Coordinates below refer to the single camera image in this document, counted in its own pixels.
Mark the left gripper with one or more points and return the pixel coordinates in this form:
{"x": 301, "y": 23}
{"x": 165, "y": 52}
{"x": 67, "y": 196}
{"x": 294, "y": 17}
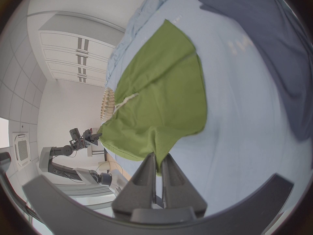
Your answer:
{"x": 90, "y": 137}

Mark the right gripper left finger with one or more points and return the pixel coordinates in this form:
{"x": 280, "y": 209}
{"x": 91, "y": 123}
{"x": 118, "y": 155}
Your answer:
{"x": 140, "y": 185}

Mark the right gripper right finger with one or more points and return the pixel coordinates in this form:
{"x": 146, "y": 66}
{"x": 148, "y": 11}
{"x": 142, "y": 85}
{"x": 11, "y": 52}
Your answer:
{"x": 179, "y": 187}

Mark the green shorts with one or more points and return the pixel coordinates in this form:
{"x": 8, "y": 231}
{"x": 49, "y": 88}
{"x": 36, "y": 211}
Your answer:
{"x": 159, "y": 94}

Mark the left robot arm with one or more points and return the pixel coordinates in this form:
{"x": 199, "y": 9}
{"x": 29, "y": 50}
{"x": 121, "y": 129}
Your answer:
{"x": 58, "y": 151}

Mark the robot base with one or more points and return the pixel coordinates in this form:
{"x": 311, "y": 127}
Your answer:
{"x": 83, "y": 175}

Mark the round woven basket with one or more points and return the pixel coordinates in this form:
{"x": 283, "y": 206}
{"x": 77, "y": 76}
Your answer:
{"x": 107, "y": 106}

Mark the dark blue garment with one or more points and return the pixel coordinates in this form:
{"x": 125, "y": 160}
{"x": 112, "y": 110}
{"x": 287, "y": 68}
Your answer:
{"x": 256, "y": 21}

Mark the white square air vent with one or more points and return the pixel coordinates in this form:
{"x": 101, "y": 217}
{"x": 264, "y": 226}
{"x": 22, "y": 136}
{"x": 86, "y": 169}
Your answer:
{"x": 22, "y": 149}

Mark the white wardrobe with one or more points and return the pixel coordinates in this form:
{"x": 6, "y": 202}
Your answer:
{"x": 61, "y": 57}

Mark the pale blue quilt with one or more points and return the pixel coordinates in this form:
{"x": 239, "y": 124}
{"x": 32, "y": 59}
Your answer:
{"x": 137, "y": 26}

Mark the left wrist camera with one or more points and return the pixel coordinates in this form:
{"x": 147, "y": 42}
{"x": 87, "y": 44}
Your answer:
{"x": 74, "y": 133}

